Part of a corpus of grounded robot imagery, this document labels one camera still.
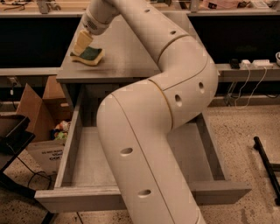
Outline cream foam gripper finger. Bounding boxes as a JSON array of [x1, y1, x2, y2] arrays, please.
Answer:
[[73, 29, 93, 55]]

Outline green and yellow sponge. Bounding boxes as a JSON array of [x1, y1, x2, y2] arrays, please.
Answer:
[[70, 46, 103, 67]]

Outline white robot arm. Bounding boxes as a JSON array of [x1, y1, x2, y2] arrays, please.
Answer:
[[80, 0, 218, 224]]

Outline grey cabinet with counter top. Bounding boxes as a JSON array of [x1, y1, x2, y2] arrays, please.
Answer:
[[56, 12, 221, 108]]

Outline open grey top drawer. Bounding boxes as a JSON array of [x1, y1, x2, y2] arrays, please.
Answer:
[[35, 85, 251, 214]]

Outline open cardboard box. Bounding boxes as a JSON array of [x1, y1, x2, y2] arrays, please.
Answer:
[[17, 75, 72, 175]]

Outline colourful items in box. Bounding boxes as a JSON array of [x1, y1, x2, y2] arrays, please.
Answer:
[[51, 121, 71, 140]]

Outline black stand on left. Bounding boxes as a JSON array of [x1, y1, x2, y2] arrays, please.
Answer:
[[0, 114, 55, 224]]

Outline small black plug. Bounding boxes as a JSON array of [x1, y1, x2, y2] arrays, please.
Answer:
[[229, 59, 240, 69]]

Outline white power adapter block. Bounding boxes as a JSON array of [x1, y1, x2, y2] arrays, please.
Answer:
[[241, 59, 273, 69]]

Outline black metal bar on floor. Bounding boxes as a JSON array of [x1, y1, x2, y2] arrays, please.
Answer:
[[254, 136, 280, 206]]

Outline black cable on floor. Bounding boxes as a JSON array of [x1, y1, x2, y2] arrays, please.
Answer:
[[16, 156, 53, 191]]

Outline white charging cable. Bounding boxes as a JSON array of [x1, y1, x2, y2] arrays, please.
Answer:
[[234, 64, 269, 107]]

